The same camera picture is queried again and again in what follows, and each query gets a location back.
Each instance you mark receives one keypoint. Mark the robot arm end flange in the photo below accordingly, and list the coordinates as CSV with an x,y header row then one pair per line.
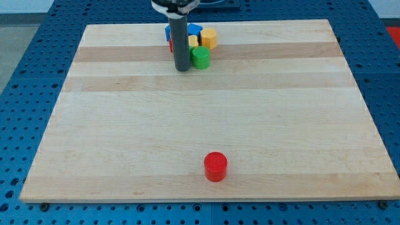
x,y
172,8

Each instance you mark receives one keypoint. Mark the red star block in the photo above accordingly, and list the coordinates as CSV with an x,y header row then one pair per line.
x,y
171,45

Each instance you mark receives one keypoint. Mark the red cylinder block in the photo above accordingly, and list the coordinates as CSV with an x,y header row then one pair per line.
x,y
215,166

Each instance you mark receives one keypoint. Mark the green cylinder block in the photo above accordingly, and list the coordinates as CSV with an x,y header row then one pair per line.
x,y
201,57

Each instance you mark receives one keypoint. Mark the green block behind rod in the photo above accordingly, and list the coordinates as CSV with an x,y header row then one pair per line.
x,y
191,53

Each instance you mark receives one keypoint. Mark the small yellow block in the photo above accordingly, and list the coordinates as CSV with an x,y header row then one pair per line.
x,y
193,41

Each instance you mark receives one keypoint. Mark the yellow hexagon block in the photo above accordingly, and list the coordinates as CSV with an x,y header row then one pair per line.
x,y
209,38

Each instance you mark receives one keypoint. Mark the wooden board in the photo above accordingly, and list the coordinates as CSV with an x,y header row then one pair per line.
x,y
278,100

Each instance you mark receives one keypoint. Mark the blue pentagon block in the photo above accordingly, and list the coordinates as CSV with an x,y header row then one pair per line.
x,y
194,29

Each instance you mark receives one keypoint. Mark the blue cube block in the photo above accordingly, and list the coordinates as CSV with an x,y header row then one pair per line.
x,y
167,33

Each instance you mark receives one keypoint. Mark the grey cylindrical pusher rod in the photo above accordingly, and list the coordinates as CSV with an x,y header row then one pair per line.
x,y
180,43

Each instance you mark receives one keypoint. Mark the red object at right edge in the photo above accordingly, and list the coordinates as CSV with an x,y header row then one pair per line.
x,y
394,32

